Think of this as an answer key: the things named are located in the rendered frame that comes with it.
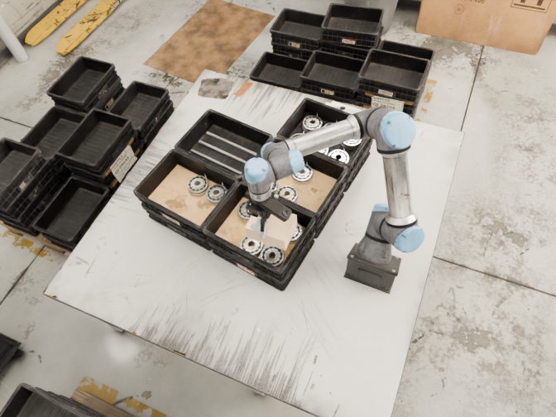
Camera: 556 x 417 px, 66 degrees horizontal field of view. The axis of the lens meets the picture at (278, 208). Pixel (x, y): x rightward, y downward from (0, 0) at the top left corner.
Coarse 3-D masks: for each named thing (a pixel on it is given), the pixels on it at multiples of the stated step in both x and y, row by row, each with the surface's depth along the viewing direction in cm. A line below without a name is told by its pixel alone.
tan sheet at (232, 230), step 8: (240, 200) 201; (232, 216) 197; (224, 224) 195; (232, 224) 194; (240, 224) 194; (216, 232) 193; (224, 232) 192; (232, 232) 192; (240, 232) 192; (232, 240) 190; (240, 240) 190; (288, 248) 186; (272, 256) 185
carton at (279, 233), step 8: (272, 216) 161; (296, 216) 162; (248, 224) 160; (272, 224) 160; (280, 224) 159; (288, 224) 159; (296, 224) 166; (248, 232) 162; (256, 232) 159; (272, 232) 158; (280, 232) 157; (288, 232) 157; (256, 240) 165; (264, 240) 162; (272, 240) 159; (280, 240) 156; (288, 240) 161; (280, 248) 162
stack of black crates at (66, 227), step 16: (64, 192) 271; (80, 192) 280; (96, 192) 278; (48, 208) 263; (64, 208) 274; (80, 208) 273; (96, 208) 261; (32, 224) 257; (48, 224) 267; (64, 224) 268; (80, 224) 267; (64, 240) 251
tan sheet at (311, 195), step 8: (288, 176) 207; (320, 176) 205; (328, 176) 205; (280, 184) 205; (288, 184) 204; (296, 184) 204; (312, 184) 203; (320, 184) 203; (328, 184) 203; (304, 192) 201; (312, 192) 201; (320, 192) 200; (328, 192) 200; (304, 200) 199; (312, 200) 198; (320, 200) 198; (312, 208) 196
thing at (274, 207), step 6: (264, 204) 147; (270, 204) 148; (276, 204) 149; (282, 204) 150; (270, 210) 148; (276, 210) 148; (282, 210) 149; (288, 210) 149; (276, 216) 149; (282, 216) 148; (288, 216) 149
